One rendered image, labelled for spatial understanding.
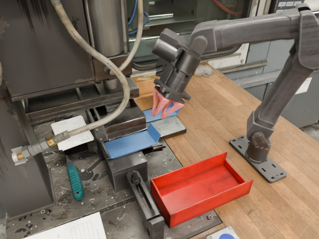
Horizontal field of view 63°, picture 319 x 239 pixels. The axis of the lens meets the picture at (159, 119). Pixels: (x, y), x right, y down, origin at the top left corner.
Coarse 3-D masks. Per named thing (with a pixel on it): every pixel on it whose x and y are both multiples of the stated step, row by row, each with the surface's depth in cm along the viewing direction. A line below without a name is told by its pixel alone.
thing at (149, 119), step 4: (172, 104) 102; (156, 108) 102; (168, 108) 102; (180, 108) 98; (144, 112) 100; (148, 112) 100; (160, 112) 100; (172, 112) 100; (176, 112) 99; (148, 116) 98; (152, 116) 98; (156, 116) 98; (168, 116) 98; (148, 120) 96; (152, 120) 96
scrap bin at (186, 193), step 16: (208, 160) 76; (224, 160) 79; (160, 176) 70; (176, 176) 73; (192, 176) 77; (208, 176) 77; (224, 176) 77; (240, 176) 74; (160, 192) 73; (176, 192) 73; (192, 192) 73; (208, 192) 73; (224, 192) 66; (240, 192) 70; (160, 208) 67; (176, 208) 69; (192, 208) 64; (208, 208) 67; (176, 224) 65
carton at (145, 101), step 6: (138, 84) 109; (144, 84) 110; (150, 84) 112; (144, 90) 112; (150, 90) 114; (144, 96) 100; (150, 96) 101; (138, 102) 100; (144, 102) 101; (150, 102) 102; (144, 108) 103; (150, 108) 104
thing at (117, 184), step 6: (96, 138) 82; (102, 156) 82; (108, 168) 73; (138, 168) 71; (144, 168) 73; (120, 174) 70; (126, 174) 71; (144, 174) 74; (114, 180) 70; (120, 180) 71; (126, 180) 72; (144, 180) 76; (114, 186) 71; (120, 186) 72; (126, 186) 74
